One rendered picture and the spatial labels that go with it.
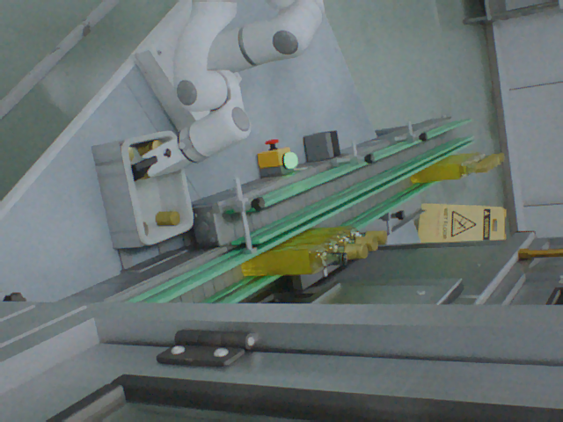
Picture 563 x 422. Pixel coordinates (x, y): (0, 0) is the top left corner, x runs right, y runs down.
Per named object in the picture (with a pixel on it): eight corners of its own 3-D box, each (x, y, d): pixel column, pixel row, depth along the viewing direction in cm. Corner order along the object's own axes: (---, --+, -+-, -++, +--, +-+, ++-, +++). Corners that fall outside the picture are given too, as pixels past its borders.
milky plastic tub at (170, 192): (113, 250, 147) (144, 248, 142) (91, 144, 143) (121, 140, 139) (166, 229, 161) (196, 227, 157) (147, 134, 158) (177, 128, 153)
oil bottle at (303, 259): (242, 276, 164) (322, 274, 153) (238, 253, 163) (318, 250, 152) (255, 269, 169) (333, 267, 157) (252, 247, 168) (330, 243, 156)
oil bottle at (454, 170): (411, 183, 258) (486, 177, 243) (409, 168, 257) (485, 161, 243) (416, 180, 263) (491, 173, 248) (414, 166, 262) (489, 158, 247)
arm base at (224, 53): (166, 45, 157) (220, 25, 149) (187, 17, 166) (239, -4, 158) (201, 99, 166) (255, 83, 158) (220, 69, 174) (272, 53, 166)
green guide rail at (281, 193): (225, 214, 159) (254, 212, 155) (224, 209, 159) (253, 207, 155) (454, 123, 305) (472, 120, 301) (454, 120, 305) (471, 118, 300)
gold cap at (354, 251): (345, 261, 157) (362, 260, 155) (342, 246, 156) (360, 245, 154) (352, 257, 160) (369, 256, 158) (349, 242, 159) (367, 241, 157)
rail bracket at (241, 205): (221, 255, 157) (267, 253, 150) (207, 182, 154) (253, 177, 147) (229, 251, 159) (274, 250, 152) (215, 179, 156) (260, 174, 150)
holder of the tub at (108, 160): (118, 273, 148) (145, 272, 144) (91, 146, 144) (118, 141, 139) (170, 251, 162) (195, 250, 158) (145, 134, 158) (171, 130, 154)
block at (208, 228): (194, 249, 160) (219, 247, 156) (186, 208, 158) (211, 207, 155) (204, 244, 163) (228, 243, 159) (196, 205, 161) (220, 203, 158)
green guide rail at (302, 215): (231, 245, 160) (260, 243, 156) (230, 241, 160) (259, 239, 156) (456, 140, 306) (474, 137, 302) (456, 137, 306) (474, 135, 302)
